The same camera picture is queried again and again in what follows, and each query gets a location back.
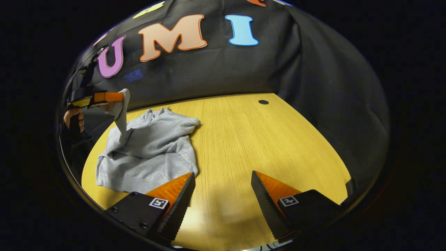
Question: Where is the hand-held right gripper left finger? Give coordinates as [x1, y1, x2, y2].
[105, 172, 196, 243]

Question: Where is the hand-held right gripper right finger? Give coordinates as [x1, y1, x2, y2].
[251, 170, 344, 243]

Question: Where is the grey sweatshirt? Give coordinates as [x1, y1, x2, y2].
[96, 88, 201, 194]

